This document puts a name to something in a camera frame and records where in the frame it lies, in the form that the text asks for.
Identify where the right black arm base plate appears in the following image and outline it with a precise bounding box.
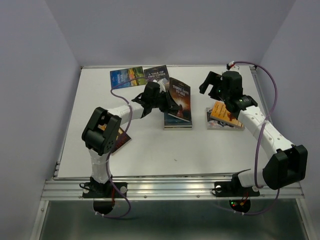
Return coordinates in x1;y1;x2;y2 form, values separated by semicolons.
211;181;260;197

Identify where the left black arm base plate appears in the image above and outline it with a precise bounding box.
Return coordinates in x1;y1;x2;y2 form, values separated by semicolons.
79;181;121;199

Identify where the floral cover white book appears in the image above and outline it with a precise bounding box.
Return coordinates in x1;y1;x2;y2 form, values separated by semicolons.
205;107;238;130

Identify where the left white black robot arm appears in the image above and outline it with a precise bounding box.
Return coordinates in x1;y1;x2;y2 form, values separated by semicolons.
79;81;182;198

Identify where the white table board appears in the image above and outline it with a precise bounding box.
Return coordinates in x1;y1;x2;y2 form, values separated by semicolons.
58;65;268;179

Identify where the dark red orange book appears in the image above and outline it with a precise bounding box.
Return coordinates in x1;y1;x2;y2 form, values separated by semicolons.
111;127;132;155

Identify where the Nineteen Eighty-Four blue book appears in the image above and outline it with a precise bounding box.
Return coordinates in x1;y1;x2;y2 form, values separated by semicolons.
164;113;193;129

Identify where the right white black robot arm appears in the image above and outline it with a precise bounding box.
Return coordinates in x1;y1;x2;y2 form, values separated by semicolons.
199;70;308;195

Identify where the Three Days to See book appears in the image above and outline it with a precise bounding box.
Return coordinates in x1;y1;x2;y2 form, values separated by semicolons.
168;77;192;122

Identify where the aluminium front rail frame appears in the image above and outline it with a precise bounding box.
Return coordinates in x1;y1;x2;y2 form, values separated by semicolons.
29;65;316;240

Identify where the Tale of Two Cities book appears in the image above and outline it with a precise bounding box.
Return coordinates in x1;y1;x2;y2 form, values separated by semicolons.
143;65;170;82

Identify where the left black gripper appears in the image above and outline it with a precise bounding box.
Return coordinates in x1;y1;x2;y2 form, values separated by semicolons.
150;89;180;113

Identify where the Animal Farm blue book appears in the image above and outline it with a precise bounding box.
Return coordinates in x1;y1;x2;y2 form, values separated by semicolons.
110;66;146;89

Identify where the orange Huckleberry Finn book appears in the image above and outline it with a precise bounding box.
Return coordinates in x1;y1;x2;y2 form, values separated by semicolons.
209;101;245;129

